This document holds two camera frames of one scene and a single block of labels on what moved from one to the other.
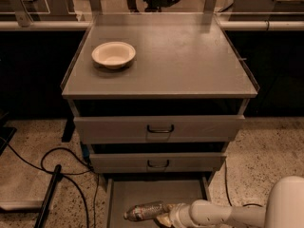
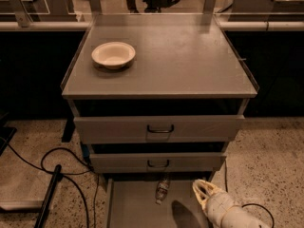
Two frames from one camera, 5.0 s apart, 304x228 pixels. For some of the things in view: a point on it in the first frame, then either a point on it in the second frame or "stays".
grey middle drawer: [154, 163] stays
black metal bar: [42, 215] stays
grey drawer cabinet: [158, 99] stays
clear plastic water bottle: [145, 211] to [161, 190]
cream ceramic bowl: [113, 54] stays
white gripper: [180, 214] to [219, 205]
